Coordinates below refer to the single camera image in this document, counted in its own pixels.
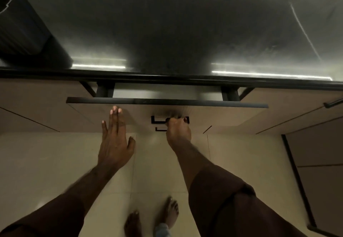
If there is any light blue trouser leg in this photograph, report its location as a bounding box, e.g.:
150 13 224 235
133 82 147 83
153 223 172 237

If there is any person's left hand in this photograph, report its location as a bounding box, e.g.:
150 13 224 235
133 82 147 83
97 106 136 171

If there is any person's foot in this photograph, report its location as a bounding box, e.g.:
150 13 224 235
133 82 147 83
158 196 180 230
124 211 143 237

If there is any black cabinet bar handle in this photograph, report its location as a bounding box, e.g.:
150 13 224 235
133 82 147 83
323 99 343 109

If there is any beige cabinet front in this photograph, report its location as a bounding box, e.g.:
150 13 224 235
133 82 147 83
0 78 97 133
209 88 343 135

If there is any person's left forearm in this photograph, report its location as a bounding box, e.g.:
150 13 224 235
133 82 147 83
0 162 119 237

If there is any person's right foot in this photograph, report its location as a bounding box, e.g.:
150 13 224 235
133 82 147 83
158 196 180 230

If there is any person's right forearm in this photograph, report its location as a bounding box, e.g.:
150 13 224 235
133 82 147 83
171 141 302 237

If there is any beige cabinet door black frame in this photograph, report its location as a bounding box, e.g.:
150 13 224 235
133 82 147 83
281 116 343 237

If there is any beige drawer with dark edge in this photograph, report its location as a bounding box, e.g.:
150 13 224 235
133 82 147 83
66 83 269 135

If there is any person's right hand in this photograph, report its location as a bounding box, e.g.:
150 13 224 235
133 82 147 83
165 116 192 153

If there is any person's left foot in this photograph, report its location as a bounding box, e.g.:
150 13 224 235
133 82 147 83
124 211 143 237

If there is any black ribbed container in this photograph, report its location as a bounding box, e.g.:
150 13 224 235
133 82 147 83
0 0 73 70

